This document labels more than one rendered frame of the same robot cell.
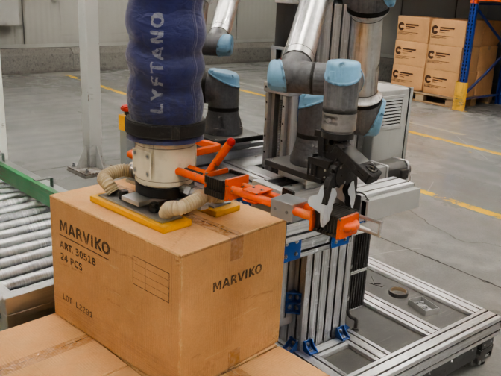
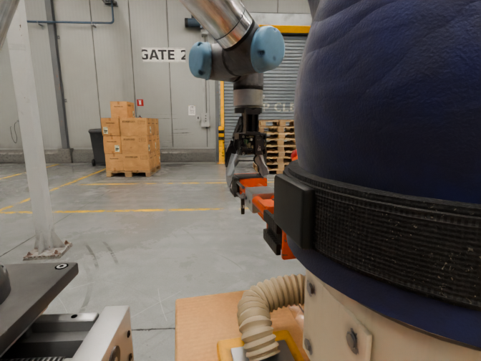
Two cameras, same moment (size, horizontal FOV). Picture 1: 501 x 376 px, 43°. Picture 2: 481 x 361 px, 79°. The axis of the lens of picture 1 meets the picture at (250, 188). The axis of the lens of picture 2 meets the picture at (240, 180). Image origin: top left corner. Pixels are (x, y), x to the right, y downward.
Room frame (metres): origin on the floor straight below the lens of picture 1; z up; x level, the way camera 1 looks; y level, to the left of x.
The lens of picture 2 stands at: (2.00, 0.25, 1.24)
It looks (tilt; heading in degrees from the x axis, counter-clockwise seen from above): 11 degrees down; 216
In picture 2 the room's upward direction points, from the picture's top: straight up
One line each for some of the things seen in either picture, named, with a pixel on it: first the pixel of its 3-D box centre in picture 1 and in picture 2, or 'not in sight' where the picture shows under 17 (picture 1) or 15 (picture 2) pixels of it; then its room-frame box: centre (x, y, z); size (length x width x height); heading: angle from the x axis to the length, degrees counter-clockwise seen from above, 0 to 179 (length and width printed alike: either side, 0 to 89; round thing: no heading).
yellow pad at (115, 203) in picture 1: (138, 204); not in sight; (1.69, 0.31, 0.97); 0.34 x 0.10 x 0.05; 48
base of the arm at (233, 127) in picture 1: (223, 118); not in sight; (2.36, 0.12, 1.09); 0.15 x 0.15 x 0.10
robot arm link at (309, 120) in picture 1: (319, 111); not in sight; (1.97, -0.20, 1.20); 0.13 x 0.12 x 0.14; 76
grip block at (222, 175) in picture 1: (226, 183); (298, 228); (1.59, 0.06, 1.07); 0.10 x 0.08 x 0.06; 138
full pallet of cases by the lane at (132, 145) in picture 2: not in sight; (133, 137); (-2.32, -6.15, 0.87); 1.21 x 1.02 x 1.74; 39
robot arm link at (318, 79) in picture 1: (339, 80); (220, 61); (1.47, -0.19, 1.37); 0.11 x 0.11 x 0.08; 76
